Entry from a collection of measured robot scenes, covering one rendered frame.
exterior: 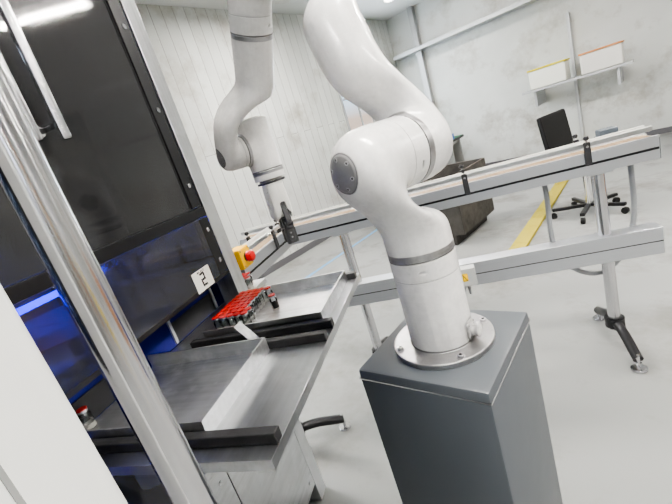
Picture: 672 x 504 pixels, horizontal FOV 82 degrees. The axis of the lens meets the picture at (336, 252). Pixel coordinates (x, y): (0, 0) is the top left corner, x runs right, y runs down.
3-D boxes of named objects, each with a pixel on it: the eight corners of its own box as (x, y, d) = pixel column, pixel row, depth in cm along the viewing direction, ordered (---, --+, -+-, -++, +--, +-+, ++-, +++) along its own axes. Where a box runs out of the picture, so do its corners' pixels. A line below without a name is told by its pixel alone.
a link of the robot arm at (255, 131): (257, 172, 96) (288, 162, 101) (238, 119, 93) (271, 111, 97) (244, 176, 103) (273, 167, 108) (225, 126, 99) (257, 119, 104)
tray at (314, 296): (207, 343, 103) (202, 331, 102) (250, 299, 127) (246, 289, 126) (325, 324, 92) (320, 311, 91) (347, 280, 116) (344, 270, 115)
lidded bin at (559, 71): (572, 77, 569) (569, 57, 562) (567, 79, 540) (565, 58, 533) (535, 88, 601) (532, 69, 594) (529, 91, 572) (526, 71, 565)
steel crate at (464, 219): (472, 245, 365) (457, 175, 347) (383, 250, 433) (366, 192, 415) (498, 217, 420) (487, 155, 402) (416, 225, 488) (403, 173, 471)
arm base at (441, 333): (508, 317, 76) (490, 228, 71) (475, 378, 62) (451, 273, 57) (420, 312, 88) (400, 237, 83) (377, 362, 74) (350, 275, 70)
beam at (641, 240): (319, 312, 214) (313, 293, 211) (323, 305, 221) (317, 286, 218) (665, 253, 164) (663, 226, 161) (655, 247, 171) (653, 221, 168)
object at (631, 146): (243, 257, 209) (233, 230, 205) (255, 248, 223) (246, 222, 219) (663, 158, 150) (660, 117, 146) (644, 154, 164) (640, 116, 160)
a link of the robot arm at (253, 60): (212, 42, 75) (230, 180, 95) (281, 34, 83) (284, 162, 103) (191, 32, 80) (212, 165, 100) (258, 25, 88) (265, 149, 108)
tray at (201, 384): (64, 448, 75) (56, 433, 74) (153, 366, 99) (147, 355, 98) (209, 438, 65) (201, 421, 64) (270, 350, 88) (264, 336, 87)
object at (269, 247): (230, 307, 137) (214, 266, 133) (195, 314, 142) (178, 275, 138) (294, 245, 200) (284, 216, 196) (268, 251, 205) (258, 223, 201)
